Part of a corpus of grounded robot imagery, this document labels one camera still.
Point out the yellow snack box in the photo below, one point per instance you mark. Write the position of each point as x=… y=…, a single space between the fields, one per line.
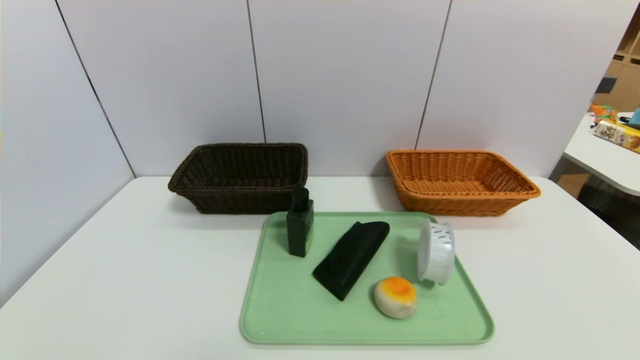
x=617 y=135

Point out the dark green bottle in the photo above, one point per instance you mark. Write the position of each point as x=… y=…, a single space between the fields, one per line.
x=299 y=230

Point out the orange snack bag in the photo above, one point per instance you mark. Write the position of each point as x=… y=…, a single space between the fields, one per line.
x=603 y=112

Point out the dark brown wicker basket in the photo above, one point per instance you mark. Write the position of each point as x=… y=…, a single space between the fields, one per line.
x=240 y=197

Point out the light green plastic tray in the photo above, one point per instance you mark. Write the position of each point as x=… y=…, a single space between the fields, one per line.
x=300 y=310

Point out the white round labelled container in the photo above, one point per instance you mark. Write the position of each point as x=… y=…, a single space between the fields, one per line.
x=439 y=255

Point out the white background table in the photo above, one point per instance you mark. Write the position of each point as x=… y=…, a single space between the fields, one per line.
x=600 y=160

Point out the blue object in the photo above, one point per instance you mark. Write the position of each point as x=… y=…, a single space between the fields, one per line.
x=636 y=117

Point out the orange wicker basket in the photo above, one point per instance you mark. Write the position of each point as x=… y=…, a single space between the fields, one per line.
x=450 y=202

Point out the black soft case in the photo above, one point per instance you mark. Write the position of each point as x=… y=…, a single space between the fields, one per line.
x=350 y=260

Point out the wooden shelf unit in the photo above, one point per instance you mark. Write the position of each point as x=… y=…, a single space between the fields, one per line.
x=627 y=85

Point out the white bun with orange top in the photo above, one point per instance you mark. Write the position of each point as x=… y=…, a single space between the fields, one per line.
x=395 y=297

